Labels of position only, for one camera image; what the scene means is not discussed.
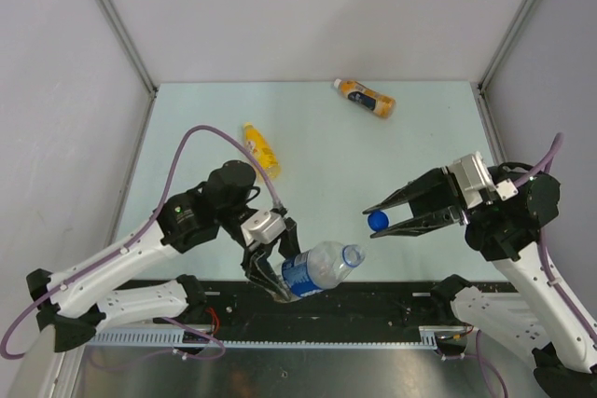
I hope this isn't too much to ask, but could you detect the orange juice bottle white cap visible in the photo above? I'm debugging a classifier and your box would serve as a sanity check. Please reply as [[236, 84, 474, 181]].
[[332, 78, 396, 118]]

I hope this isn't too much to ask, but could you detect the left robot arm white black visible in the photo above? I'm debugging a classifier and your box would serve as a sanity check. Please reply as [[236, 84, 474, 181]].
[[26, 160, 300, 352]]

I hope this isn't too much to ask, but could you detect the clear water bottle blue label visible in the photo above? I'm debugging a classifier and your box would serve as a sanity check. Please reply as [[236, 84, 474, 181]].
[[275, 241, 366, 301]]

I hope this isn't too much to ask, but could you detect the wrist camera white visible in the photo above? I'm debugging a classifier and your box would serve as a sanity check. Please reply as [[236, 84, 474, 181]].
[[447, 151, 519, 210], [241, 210, 285, 247]]

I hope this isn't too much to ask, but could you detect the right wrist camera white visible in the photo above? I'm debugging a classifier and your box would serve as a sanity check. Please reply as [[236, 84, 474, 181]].
[[447, 151, 519, 210]]

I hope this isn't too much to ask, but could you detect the grey slotted cable duct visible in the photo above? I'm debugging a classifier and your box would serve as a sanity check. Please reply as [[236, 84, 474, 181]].
[[87, 325, 437, 350]]

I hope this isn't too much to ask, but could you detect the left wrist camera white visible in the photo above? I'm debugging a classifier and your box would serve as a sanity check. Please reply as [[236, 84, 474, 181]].
[[241, 210, 285, 247]]

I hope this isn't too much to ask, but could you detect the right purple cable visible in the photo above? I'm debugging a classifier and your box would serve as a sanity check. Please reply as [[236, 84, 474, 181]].
[[470, 131, 597, 398]]

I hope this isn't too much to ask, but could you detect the blue bottle cap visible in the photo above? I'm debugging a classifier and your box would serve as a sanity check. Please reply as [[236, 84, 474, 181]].
[[368, 211, 389, 232]]

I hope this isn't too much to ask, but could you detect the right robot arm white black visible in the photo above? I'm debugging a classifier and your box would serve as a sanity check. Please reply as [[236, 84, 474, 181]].
[[364, 153, 596, 397]]

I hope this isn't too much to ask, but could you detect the yellow juice bottle yellow cap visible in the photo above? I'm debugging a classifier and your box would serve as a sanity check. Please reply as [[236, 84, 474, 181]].
[[243, 122, 281, 181]]

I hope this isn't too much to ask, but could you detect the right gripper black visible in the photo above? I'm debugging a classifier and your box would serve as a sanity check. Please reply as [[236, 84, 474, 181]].
[[361, 163, 493, 234]]

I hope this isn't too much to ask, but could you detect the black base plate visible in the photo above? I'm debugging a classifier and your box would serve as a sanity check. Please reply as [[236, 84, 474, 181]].
[[176, 281, 463, 342]]

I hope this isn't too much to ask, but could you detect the right aluminium corner post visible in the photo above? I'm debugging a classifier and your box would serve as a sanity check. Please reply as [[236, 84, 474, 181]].
[[477, 0, 540, 94]]

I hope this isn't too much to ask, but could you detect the aluminium corner post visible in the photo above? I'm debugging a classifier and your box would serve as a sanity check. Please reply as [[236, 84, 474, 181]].
[[477, 0, 540, 94], [95, 0, 158, 97]]

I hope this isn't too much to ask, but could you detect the left aluminium corner post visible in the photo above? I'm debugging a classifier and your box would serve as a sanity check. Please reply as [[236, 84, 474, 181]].
[[95, 0, 158, 97]]

